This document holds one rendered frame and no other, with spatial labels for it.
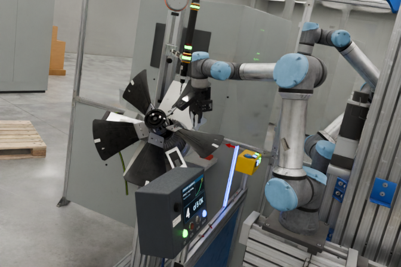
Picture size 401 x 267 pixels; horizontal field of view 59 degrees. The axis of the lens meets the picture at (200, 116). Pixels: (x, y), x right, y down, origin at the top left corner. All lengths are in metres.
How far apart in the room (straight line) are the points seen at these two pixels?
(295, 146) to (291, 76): 0.24
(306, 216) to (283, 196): 0.19
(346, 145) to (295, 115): 0.42
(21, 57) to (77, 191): 4.46
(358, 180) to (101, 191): 2.22
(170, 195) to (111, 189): 2.15
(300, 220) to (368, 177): 0.32
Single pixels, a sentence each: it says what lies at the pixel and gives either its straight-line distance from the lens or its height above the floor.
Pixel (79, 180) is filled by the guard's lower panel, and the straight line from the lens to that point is 3.32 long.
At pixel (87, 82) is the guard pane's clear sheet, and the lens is 3.08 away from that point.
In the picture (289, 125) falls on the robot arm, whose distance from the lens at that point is 1.23.
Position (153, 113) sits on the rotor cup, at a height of 1.24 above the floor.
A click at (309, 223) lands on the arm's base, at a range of 1.44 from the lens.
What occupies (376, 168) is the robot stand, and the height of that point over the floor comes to 1.31.
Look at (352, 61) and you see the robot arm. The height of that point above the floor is 1.68.
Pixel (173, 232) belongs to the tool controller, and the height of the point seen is 1.14.
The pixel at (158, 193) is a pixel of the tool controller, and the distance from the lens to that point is 1.00.
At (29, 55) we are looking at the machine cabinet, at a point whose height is 0.73.
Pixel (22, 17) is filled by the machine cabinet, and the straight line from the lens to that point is 7.37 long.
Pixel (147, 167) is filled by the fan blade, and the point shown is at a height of 1.01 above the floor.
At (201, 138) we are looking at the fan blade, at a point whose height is 1.18.
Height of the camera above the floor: 1.68
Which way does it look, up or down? 13 degrees down
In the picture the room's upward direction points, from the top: 10 degrees clockwise
